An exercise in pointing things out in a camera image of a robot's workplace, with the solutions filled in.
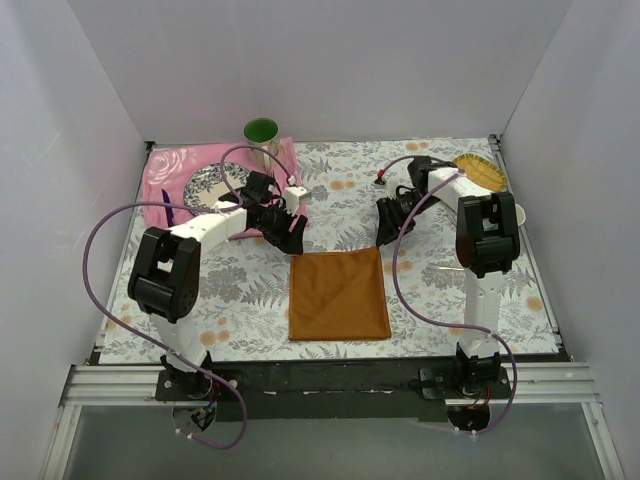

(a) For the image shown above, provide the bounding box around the orange cloth napkin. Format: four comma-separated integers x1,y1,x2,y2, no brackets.
288,247,391,342

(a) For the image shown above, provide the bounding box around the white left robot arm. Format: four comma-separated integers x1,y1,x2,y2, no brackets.
128,171,310,400

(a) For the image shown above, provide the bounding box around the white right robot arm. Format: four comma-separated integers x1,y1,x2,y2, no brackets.
375,155,520,399

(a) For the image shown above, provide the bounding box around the green inside floral mug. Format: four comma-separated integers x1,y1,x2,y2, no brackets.
244,118,280,172

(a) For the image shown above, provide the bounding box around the floral patterned table mat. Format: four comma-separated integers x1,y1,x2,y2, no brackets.
98,138,561,365

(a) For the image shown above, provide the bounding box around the silver metal spoon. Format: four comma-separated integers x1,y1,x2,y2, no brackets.
429,264,464,271

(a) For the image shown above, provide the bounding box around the blue floral ceramic plate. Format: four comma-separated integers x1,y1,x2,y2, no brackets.
183,163,250,208

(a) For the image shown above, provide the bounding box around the woven bamboo basket tray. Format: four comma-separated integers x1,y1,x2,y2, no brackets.
453,153,507,192

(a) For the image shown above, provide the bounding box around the purple plastic knife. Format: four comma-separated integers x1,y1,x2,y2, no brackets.
161,189,175,227

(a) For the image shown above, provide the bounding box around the pink cloth placemat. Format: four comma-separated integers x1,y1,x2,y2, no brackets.
142,137,303,228

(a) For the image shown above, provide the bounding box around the grey white mug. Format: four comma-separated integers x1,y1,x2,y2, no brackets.
515,203,526,227

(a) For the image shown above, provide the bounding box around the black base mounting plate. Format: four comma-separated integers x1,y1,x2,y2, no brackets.
154,355,516,422

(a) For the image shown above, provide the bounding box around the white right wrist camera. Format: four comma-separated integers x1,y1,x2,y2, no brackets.
374,167,392,187

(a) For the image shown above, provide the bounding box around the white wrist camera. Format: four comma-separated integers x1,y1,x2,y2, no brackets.
282,186,311,215
374,167,392,187

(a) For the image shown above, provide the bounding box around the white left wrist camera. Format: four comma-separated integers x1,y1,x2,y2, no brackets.
282,186,311,215

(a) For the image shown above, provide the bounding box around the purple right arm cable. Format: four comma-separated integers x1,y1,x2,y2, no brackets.
379,155,519,435

